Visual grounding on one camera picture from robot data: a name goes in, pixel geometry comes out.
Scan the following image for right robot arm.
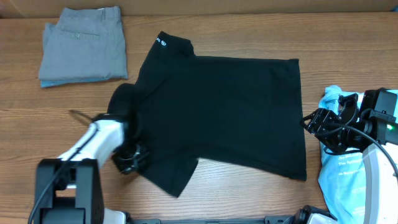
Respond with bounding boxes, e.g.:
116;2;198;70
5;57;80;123
292;85;397;223

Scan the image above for folded light blue garment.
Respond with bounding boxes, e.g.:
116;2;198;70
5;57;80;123
40;78;107;88

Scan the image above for light blue t-shirt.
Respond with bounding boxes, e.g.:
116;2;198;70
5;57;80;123
317;84;398;224

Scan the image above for folded grey shorts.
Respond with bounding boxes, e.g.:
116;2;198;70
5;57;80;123
39;6;128;87

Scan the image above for black t-shirt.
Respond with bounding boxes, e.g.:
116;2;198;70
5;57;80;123
108;32;307;197

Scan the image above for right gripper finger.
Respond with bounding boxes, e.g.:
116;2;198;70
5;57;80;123
338;93;359;125
300;113;318;133

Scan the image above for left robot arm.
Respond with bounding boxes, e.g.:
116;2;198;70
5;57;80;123
28;113;149;223

